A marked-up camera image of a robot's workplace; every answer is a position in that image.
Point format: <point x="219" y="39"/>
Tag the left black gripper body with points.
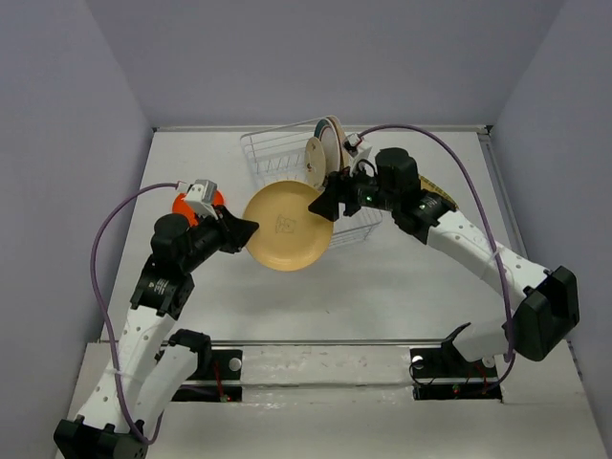
<point x="207" y="239"/>

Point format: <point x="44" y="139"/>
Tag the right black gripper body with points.
<point x="367" y="193"/>

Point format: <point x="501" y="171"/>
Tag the small cream plate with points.
<point x="315" y="163"/>

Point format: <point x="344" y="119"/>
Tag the tan round plate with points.
<point x="290" y="237"/>

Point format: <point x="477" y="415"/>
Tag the white plate with green rim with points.
<point x="327" y="135"/>

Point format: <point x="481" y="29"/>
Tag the beige plate with leaf design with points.
<point x="345" y="157"/>

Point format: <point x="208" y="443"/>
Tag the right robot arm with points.
<point x="541" y="307"/>

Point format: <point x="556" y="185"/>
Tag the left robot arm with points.
<point x="150" y="359"/>

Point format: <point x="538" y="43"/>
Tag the yellow bamboo-pattern rectangular plate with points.
<point x="429" y="186"/>

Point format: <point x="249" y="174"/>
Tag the orange translucent plate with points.
<point x="179" y="206"/>

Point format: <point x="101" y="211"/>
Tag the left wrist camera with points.
<point x="200" y="198"/>

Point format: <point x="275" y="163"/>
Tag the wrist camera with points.
<point x="200" y="198"/>
<point x="358" y="149"/>

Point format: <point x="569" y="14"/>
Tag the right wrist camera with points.
<point x="358" y="149"/>

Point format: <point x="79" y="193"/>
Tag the white wire dish rack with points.
<point x="277" y="154"/>

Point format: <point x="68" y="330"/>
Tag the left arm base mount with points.
<point x="219" y="382"/>

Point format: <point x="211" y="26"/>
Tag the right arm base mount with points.
<point x="442" y="374"/>

